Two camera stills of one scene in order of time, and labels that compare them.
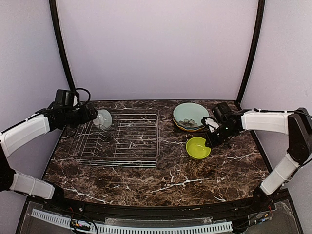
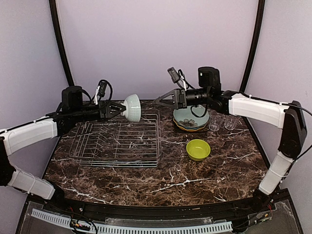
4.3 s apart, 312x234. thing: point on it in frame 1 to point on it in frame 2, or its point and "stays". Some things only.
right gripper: (215, 136) to (180, 99)
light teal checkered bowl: (103, 120) to (133, 111)
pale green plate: (190, 114) stays
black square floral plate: (199, 130) stays
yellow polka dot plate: (189, 129) stays
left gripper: (90, 113) to (103, 110)
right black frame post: (260, 13) stays
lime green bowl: (195, 148) stays
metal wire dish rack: (132, 140) stays
